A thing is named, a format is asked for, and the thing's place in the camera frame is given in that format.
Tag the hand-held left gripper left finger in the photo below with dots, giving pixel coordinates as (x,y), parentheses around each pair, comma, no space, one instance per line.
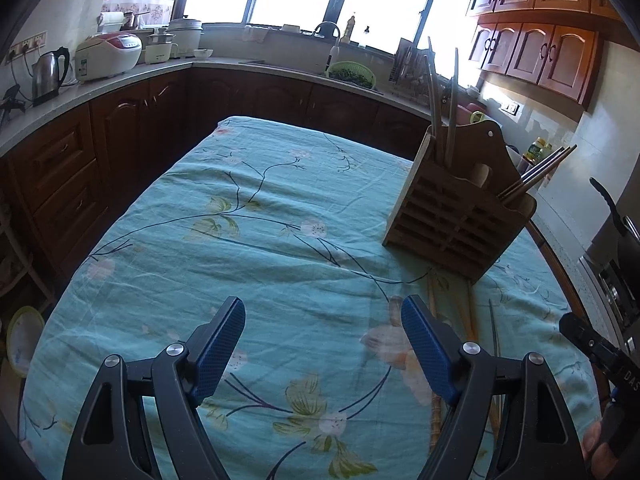
(217,350)

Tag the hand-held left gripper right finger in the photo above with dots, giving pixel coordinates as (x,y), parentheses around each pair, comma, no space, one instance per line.
(430,350)

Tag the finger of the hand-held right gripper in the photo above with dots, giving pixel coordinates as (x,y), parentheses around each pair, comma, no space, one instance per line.
(582,332)

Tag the wooden chopstick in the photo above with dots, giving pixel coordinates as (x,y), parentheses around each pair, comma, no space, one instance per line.
(471,310)

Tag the wooden utensil holder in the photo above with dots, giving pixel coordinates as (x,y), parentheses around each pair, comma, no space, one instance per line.
(440,220)

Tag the metal chopstick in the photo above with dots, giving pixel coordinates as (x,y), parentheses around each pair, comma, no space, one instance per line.
(530,170)
(541,174)
(535,173)

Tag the tall utensils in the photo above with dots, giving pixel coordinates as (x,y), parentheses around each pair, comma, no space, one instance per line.
(433,100)

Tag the person's right hand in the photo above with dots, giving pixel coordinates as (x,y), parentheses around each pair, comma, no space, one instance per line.
(597,452)

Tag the gas stove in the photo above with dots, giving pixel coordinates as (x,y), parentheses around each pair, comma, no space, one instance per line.
(615,285)

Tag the black wok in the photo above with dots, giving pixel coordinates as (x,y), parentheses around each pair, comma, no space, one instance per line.
(607,202)

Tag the teal floral tablecloth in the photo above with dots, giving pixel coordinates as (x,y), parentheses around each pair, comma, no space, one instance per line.
(250,210)

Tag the cooking oil bottle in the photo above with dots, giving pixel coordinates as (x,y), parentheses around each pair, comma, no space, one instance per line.
(537,150)

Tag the round yellow-rimmed lid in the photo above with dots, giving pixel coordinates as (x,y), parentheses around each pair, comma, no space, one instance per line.
(22,340)

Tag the wooden lower cabinets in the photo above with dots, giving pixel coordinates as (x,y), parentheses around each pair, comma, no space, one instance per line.
(125,135)

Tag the wooden cabinets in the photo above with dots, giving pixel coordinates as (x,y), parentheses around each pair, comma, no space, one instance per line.
(125,135)
(540,55)

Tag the white and green pitcher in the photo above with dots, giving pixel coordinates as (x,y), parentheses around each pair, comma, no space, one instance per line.
(478,116)

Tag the wooden upper cabinets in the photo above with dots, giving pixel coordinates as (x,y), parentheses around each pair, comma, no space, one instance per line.
(540,55)

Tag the dish rack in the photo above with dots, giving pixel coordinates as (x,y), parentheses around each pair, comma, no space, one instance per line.
(407,70)

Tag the green colander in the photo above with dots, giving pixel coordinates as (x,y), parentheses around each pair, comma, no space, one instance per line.
(352,75)

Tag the small white bowl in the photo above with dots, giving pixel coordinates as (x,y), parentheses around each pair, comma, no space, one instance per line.
(203,54)

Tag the small white steamer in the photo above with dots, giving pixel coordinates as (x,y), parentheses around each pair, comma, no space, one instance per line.
(160,50)

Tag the white and red rice cooker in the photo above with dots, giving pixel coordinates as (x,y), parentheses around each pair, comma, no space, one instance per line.
(107,57)

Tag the large white cooker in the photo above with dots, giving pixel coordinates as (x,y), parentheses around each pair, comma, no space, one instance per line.
(186,37)

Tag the steel electric kettle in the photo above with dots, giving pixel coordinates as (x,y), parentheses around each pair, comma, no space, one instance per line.
(47,77)

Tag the small black tripod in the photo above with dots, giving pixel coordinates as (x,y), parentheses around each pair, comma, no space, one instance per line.
(11,102)

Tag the tall pale bottle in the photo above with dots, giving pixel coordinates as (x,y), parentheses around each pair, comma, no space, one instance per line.
(351,30)

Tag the small metal pot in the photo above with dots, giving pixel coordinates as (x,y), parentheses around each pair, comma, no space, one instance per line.
(132,21)

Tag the curved sink faucet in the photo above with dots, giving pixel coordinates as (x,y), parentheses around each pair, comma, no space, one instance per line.
(327,23)

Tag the paper towel roll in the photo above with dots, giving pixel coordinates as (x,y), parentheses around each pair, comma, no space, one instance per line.
(112,21)

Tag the white wall switch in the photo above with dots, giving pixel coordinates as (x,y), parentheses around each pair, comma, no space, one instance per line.
(510,107)

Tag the wall sockets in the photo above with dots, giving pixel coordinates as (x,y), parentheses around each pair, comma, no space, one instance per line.
(27,45)

